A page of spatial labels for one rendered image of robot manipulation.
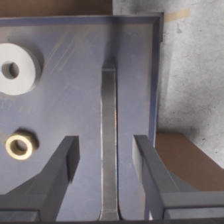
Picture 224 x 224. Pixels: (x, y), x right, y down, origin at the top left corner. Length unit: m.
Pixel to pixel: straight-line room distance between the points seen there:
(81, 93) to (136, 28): 0.13
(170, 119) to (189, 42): 0.55
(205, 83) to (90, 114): 1.14
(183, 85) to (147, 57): 1.00
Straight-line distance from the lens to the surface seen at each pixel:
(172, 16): 1.25
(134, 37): 0.26
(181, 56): 1.24
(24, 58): 0.26
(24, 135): 0.29
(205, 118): 1.39
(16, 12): 0.40
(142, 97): 0.26
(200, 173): 0.87
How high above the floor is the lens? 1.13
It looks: 76 degrees down
